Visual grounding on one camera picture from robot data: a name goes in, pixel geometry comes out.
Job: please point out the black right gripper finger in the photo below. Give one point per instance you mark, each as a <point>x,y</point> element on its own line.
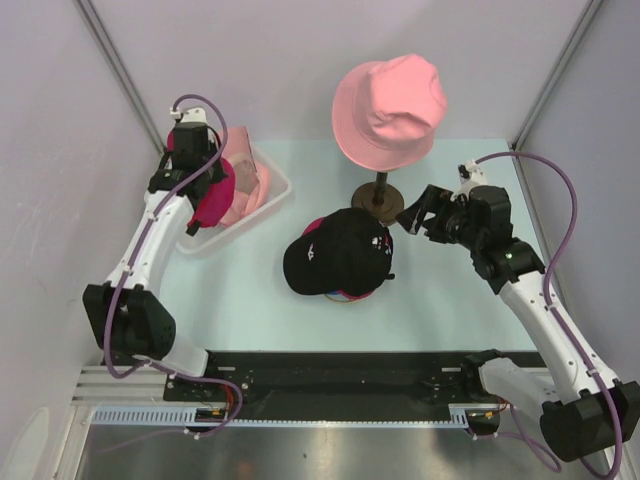
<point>412,223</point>
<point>428,202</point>

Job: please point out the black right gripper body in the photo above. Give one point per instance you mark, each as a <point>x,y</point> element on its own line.
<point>450,224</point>

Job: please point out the black baseball cap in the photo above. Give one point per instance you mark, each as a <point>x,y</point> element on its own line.
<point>351,251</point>

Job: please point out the magenta hat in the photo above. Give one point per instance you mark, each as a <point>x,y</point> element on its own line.
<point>315,224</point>

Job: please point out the light pink bucket hat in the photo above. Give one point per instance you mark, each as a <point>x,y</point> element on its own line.
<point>385,113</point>

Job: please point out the light pink cap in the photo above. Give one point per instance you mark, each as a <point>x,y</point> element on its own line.
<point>252,179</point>

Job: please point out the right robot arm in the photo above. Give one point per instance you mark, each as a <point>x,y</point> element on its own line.
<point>584,407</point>

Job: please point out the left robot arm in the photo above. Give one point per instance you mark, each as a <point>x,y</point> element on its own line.
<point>125,313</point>

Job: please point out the beige mannequin head stand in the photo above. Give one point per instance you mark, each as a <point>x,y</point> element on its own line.
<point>379,198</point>

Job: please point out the white plastic basket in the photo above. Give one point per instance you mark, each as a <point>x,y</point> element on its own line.
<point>208,241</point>

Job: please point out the gold wire sphere stand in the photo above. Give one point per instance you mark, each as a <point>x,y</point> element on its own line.
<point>340,299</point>

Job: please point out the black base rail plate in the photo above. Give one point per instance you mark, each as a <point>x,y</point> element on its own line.
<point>370,385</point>

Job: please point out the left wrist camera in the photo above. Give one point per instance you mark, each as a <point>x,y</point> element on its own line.
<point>195,114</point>

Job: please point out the aluminium frame post right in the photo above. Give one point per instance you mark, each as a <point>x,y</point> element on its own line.
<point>559,69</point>

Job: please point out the aluminium frame post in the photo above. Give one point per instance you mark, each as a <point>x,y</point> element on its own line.
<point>103,39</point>
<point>559,69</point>

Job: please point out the white cable duct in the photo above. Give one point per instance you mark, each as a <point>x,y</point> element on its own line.
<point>206,418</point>

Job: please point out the aluminium frame post left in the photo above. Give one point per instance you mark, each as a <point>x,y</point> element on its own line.
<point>103,39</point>

